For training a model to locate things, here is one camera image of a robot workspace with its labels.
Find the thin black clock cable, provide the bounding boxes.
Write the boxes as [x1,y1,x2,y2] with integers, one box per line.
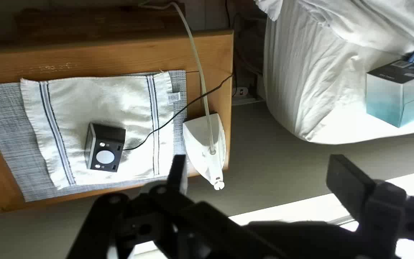
[123,70,236,152]

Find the white clothes iron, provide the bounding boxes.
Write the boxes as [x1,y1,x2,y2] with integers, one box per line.
[182,112,228,191]

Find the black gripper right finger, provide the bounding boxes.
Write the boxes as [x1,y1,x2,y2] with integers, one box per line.
[326,154,414,259]

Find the beige iron cord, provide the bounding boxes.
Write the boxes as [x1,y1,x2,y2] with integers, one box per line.
[140,0,218,155]

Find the teal tissue box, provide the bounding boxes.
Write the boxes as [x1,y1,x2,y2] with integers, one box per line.
[364,23,414,128]

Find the wooden nightstand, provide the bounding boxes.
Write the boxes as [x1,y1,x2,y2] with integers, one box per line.
[0,4,236,213]

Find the black cube alarm clock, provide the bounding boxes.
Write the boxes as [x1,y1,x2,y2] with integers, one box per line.
[84,122,127,172]

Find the grey checked placemat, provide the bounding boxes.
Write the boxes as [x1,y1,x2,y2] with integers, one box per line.
[0,69,190,203]

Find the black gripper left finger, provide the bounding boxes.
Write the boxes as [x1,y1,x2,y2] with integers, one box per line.
[68,154,285,259]

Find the white wall outlet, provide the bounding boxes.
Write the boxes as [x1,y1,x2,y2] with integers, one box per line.
[234,83,262,106]

